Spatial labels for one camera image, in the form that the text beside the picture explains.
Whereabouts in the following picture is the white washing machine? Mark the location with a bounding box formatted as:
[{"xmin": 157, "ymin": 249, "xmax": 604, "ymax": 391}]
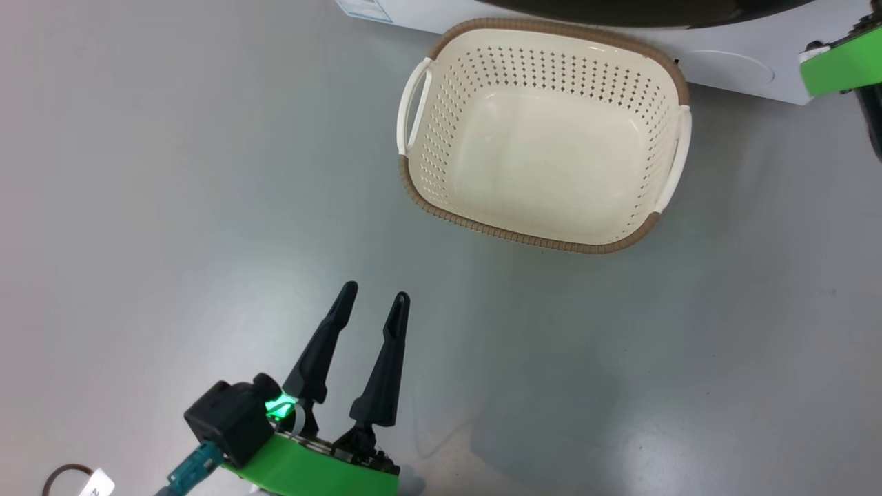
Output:
[{"xmin": 336, "ymin": 0, "xmax": 872, "ymax": 105}]

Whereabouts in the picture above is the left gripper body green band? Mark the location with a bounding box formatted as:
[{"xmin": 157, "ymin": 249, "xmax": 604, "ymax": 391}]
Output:
[{"xmin": 222, "ymin": 396, "xmax": 400, "ymax": 496}]

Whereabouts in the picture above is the blue white energy label sticker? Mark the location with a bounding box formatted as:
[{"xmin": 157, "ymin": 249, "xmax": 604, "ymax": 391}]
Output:
[{"xmin": 336, "ymin": 0, "xmax": 393, "ymax": 23}]

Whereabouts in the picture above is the black glass washing machine door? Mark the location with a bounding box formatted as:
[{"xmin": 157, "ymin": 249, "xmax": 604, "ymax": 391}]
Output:
[{"xmin": 475, "ymin": 0, "xmax": 814, "ymax": 28}]

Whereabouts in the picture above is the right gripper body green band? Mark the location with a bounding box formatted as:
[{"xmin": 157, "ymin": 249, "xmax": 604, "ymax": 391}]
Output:
[{"xmin": 799, "ymin": 7, "xmax": 882, "ymax": 97}]

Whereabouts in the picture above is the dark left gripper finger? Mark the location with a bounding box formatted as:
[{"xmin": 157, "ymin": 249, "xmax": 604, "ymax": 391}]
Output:
[
  {"xmin": 283, "ymin": 281, "xmax": 359, "ymax": 405},
  {"xmin": 349, "ymin": 291, "xmax": 411, "ymax": 428}
]

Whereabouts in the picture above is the cream perforated laundry basket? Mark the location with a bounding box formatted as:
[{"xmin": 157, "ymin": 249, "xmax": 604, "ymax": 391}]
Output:
[{"xmin": 396, "ymin": 17, "xmax": 692, "ymax": 256}]

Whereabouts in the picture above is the dark brown cable loop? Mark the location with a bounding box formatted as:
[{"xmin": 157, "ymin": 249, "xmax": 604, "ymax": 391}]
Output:
[{"xmin": 43, "ymin": 464, "xmax": 94, "ymax": 496}]

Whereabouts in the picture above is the teal left camera connector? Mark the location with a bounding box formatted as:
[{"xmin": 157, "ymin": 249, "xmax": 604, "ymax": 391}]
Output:
[{"xmin": 167, "ymin": 441, "xmax": 225, "ymax": 495}]

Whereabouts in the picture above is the white label tag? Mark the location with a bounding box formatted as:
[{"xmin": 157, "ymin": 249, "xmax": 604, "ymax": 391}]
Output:
[{"xmin": 77, "ymin": 468, "xmax": 115, "ymax": 496}]

